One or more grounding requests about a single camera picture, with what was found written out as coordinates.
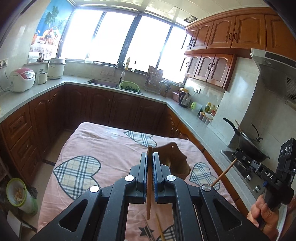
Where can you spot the pink heart-patterned tablecloth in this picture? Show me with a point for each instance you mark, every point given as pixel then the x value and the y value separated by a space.
pixel 100 155

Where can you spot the green vegetable colander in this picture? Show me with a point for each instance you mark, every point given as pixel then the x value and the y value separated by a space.
pixel 129 86

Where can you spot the chrome sink faucet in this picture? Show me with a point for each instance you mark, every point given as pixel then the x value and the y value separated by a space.
pixel 121 65

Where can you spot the gas stove top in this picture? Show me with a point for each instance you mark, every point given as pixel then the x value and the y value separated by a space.
pixel 253 182

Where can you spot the white red rice cooker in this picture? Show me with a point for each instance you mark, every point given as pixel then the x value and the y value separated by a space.
pixel 21 79

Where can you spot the brown wooden utensil holder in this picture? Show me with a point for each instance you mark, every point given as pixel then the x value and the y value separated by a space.
pixel 171 156

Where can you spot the steel range hood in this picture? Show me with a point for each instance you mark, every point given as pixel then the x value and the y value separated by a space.
pixel 277 72

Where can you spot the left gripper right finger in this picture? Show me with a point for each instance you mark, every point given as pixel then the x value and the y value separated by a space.
pixel 159 174

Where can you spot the stainless electric kettle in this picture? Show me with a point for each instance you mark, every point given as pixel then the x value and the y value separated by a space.
pixel 184 99

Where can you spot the wooden cabinets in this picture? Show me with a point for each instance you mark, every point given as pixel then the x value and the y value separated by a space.
pixel 216 41
pixel 28 131

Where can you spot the thin chopstick on cloth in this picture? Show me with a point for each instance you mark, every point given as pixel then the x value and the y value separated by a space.
pixel 160 228

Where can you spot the brown wooden chopstick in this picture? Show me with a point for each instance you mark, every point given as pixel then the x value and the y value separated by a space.
pixel 149 182

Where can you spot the white tall cooker pot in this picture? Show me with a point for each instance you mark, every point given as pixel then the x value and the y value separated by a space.
pixel 56 68

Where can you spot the wooden dish rack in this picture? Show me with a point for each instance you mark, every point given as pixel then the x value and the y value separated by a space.
pixel 153 80

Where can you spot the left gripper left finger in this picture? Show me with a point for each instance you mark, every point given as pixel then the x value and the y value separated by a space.
pixel 142 179

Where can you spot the tropical beach poster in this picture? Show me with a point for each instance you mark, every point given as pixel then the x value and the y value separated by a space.
pixel 49 31

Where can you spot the black wok with lid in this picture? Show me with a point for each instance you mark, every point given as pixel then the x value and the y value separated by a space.
pixel 250 146

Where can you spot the dark chopstick on cloth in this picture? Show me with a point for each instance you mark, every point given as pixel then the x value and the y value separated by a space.
pixel 149 233

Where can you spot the wooden upper cabinets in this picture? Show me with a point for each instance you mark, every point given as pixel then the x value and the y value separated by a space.
pixel 216 41

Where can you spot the person's right hand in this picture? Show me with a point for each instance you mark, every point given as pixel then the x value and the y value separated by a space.
pixel 260 208

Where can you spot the wooden lower cabinets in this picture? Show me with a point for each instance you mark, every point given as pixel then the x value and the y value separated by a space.
pixel 28 131

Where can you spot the green handled white pitcher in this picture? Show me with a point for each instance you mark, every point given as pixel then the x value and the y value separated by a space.
pixel 196 108

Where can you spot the green white trash bin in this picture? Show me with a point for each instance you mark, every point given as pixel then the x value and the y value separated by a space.
pixel 19 196

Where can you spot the light wooden chopstick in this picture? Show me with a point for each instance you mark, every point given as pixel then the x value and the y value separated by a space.
pixel 224 173

